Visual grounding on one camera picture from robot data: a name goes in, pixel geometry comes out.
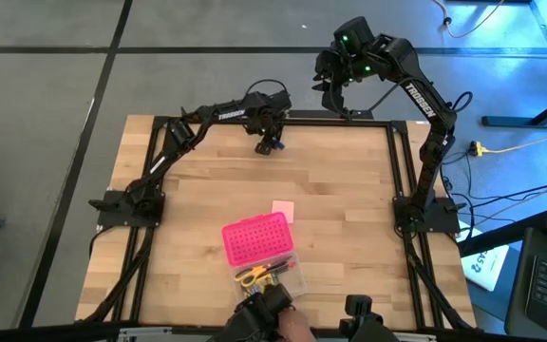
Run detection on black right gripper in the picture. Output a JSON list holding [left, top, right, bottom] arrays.
[[311, 47, 357, 94]]

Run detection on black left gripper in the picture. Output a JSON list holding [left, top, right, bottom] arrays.
[[245, 88, 293, 157]]

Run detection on pink sticky note pad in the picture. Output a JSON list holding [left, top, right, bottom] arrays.
[[271, 199, 296, 224]]

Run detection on pink-lidded clear pencil box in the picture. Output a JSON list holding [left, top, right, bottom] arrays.
[[220, 211, 309, 305]]

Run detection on dark maroon pen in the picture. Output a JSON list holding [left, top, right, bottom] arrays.
[[263, 258, 293, 277]]

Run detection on yellow-handled scissors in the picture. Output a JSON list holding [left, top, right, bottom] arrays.
[[234, 264, 275, 289]]

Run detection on black bar at table edge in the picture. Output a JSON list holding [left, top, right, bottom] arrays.
[[287, 107, 375, 121]]

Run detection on black diagonal desk bar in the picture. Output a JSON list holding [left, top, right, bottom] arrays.
[[457, 211, 547, 257]]

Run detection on white paper with blue print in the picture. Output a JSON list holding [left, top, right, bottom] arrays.
[[460, 222, 511, 293]]

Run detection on black overhead beam with brackets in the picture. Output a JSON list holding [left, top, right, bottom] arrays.
[[0, 321, 547, 342]]

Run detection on black left wrist camera cable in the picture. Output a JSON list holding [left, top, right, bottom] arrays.
[[244, 78, 290, 104]]

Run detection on black aluminium table frame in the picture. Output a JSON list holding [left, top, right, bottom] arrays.
[[76, 113, 477, 332]]

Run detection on cream cable with black plug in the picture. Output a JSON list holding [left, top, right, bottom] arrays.
[[432, 0, 507, 40]]

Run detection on black desk leg frame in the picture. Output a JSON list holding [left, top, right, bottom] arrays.
[[481, 0, 547, 129]]

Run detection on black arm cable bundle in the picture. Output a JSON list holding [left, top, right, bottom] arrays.
[[77, 226, 154, 324], [406, 232, 475, 332]]

